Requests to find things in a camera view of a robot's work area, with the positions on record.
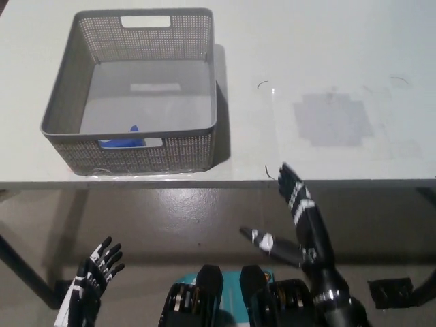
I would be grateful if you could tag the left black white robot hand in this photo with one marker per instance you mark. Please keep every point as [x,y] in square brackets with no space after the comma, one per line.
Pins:
[81,296]

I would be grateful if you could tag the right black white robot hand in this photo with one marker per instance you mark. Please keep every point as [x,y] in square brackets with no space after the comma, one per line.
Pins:
[313,231]

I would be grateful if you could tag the black table foot plate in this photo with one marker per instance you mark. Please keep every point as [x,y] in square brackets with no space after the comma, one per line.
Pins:
[391,291]

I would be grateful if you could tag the gray perforated plastic basket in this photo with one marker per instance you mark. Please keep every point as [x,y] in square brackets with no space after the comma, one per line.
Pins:
[66,102]

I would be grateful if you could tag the dark metal table leg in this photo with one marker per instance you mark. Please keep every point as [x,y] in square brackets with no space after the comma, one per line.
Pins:
[24,269]
[425,287]

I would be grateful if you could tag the gray square tape patch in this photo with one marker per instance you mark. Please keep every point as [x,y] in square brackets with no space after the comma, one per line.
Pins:
[334,119]

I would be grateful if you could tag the blue chess rook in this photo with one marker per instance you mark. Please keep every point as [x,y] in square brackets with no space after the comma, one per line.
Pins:
[119,143]

